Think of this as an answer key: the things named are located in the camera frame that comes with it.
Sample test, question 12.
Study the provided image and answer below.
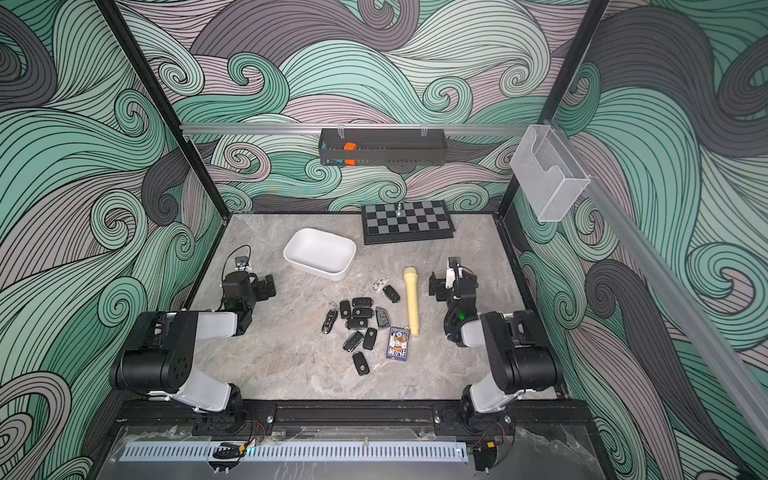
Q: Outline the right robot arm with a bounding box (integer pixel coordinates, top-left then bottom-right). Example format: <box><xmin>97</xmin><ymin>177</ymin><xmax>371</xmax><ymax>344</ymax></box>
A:
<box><xmin>428</xmin><ymin>267</ymin><xmax>562</xmax><ymax>428</ymax></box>

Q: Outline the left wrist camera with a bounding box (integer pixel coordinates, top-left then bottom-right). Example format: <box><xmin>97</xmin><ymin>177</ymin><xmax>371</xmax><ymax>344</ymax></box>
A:
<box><xmin>235</xmin><ymin>256</ymin><xmax>249</xmax><ymax>271</ymax></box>

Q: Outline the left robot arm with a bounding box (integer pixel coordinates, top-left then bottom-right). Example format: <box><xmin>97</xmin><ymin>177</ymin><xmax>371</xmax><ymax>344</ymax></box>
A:
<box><xmin>109</xmin><ymin>270</ymin><xmax>276</xmax><ymax>413</ymax></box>

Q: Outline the black grey chessboard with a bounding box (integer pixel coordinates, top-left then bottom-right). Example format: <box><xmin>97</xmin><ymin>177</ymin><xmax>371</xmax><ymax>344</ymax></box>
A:
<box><xmin>361</xmin><ymin>201</ymin><xmax>455</xmax><ymax>245</ymax></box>

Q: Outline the black car key lowest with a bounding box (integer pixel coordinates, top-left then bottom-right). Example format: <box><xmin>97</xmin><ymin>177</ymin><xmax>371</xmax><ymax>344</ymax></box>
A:
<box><xmin>352</xmin><ymin>351</ymin><xmax>370</xmax><ymax>376</ymax></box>

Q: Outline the grey black car key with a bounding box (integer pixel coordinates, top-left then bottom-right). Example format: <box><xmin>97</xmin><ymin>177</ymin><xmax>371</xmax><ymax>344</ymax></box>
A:
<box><xmin>375</xmin><ymin>307</ymin><xmax>391</xmax><ymax>329</ymax></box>

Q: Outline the cream foam roller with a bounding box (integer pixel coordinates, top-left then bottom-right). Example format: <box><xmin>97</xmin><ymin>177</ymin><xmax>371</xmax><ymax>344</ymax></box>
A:
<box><xmin>403</xmin><ymin>266</ymin><xmax>420</xmax><ymax>336</ymax></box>

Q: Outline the white perforated cable duct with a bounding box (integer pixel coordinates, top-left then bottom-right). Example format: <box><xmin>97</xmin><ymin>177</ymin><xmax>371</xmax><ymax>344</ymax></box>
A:
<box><xmin>117</xmin><ymin>441</ymin><xmax>468</xmax><ymax>463</ymax></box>

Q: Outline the white storage box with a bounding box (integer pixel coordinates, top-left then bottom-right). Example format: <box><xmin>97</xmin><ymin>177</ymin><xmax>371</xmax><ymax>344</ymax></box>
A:
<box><xmin>283</xmin><ymin>228</ymin><xmax>357</xmax><ymax>281</ymax></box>

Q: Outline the black VW car key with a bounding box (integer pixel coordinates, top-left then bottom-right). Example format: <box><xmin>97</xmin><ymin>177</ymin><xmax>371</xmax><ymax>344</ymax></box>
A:
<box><xmin>362</xmin><ymin>328</ymin><xmax>378</xmax><ymax>351</ymax></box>

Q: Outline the black wall tray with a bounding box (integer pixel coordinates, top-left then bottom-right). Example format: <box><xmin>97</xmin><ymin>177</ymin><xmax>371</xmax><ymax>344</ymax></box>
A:
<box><xmin>318</xmin><ymin>128</ymin><xmax>448</xmax><ymax>167</ymax></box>

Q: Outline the clear acrylic wall holder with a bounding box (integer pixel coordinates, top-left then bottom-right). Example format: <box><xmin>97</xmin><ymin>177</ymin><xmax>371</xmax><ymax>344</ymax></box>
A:
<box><xmin>510</xmin><ymin>124</ymin><xmax>590</xmax><ymax>223</ymax></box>

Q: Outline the blue playing cards box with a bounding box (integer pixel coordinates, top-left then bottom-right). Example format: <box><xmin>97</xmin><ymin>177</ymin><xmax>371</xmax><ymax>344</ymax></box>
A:
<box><xmin>386</xmin><ymin>327</ymin><xmax>410</xmax><ymax>361</ymax></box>

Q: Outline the black chrome slim car key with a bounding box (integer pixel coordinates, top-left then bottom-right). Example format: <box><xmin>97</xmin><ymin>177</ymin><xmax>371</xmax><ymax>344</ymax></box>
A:
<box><xmin>321</xmin><ymin>308</ymin><xmax>339</xmax><ymax>334</ymax></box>

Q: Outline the aluminium wall rail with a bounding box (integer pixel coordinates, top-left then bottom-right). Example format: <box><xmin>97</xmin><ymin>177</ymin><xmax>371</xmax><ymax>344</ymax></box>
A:
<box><xmin>181</xmin><ymin>122</ymin><xmax>529</xmax><ymax>139</ymax></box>

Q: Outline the black flip car key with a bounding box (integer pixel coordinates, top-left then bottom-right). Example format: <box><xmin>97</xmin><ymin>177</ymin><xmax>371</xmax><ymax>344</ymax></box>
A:
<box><xmin>343</xmin><ymin>331</ymin><xmax>365</xmax><ymax>352</ymax></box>

